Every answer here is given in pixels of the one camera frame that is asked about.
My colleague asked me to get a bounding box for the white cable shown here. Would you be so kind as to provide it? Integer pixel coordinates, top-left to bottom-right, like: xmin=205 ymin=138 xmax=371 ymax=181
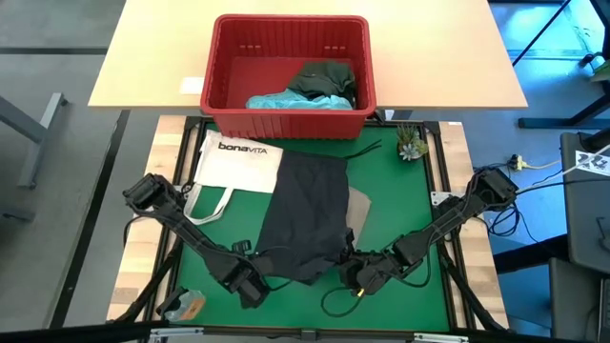
xmin=517 ymin=142 xmax=610 ymax=194

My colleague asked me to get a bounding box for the dark green garment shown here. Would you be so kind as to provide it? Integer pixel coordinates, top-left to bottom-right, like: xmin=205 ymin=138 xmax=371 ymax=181
xmin=287 ymin=60 xmax=358 ymax=109

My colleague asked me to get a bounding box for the black and orange device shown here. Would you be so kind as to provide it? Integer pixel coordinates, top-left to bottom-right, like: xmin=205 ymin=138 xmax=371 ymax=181
xmin=155 ymin=287 xmax=208 ymax=323

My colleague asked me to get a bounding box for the yellow power plug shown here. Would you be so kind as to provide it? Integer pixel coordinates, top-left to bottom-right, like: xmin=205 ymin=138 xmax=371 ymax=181
xmin=507 ymin=152 xmax=531 ymax=172

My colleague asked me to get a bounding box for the grey metal desk leg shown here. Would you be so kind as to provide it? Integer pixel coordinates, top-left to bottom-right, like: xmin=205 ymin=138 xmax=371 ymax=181
xmin=0 ymin=91 xmax=69 ymax=190

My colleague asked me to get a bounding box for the red plastic laundry bin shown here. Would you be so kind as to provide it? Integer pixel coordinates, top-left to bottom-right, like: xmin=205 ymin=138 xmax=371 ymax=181
xmin=199 ymin=13 xmax=378 ymax=141

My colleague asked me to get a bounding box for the black garment with drawstring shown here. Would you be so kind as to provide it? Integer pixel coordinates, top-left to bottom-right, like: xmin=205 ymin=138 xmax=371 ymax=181
xmin=254 ymin=139 xmax=383 ymax=287

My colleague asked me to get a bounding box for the black metal desk base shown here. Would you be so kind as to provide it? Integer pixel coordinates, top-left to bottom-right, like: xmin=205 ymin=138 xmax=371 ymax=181
xmin=512 ymin=0 xmax=610 ymax=130

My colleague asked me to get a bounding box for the teal garment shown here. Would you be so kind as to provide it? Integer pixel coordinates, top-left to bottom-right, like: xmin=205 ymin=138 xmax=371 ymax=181
xmin=245 ymin=88 xmax=355 ymax=111

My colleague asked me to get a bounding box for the white bonavita tote bag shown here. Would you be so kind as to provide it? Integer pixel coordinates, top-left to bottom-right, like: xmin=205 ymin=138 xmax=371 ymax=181
xmin=183 ymin=129 xmax=285 ymax=227

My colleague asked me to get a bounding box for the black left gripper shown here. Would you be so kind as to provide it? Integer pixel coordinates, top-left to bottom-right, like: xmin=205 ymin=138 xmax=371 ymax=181
xmin=227 ymin=240 xmax=274 ymax=310

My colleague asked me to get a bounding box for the light wooden desk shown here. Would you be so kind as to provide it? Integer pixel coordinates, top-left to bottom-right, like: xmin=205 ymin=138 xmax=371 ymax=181
xmin=88 ymin=0 xmax=529 ymax=111

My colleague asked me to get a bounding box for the black aluminium table frame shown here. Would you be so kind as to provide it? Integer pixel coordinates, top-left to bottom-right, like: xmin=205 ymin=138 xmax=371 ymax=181
xmin=107 ymin=116 xmax=511 ymax=343

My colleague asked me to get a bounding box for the white paper tag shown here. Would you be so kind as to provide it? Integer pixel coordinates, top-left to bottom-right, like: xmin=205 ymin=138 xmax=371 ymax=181
xmin=574 ymin=150 xmax=610 ymax=173

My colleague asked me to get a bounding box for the small potted succulent plant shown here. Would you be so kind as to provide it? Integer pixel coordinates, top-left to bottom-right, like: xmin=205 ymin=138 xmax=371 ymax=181
xmin=396 ymin=122 xmax=430 ymax=162

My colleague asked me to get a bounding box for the white paper label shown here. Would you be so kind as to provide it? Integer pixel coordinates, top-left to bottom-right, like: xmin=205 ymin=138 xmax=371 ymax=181
xmin=179 ymin=75 xmax=206 ymax=95

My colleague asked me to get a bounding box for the black cable with tag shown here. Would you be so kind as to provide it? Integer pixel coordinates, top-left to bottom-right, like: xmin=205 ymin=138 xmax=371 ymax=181
xmin=320 ymin=273 xmax=433 ymax=319

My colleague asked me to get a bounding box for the black cable bundle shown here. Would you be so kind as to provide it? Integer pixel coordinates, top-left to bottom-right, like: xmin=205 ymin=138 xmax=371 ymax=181
xmin=485 ymin=199 xmax=525 ymax=239

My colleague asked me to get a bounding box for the green table mat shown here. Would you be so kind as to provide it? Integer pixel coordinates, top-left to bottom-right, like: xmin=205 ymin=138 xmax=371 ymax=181
xmin=173 ymin=121 xmax=452 ymax=333

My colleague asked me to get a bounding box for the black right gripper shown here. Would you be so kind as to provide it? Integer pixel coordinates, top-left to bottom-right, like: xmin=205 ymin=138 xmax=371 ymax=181
xmin=336 ymin=228 xmax=397 ymax=296

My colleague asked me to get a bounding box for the dark grey equipment case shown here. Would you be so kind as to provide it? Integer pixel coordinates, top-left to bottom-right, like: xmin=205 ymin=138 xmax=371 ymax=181
xmin=547 ymin=256 xmax=610 ymax=343
xmin=559 ymin=129 xmax=610 ymax=275

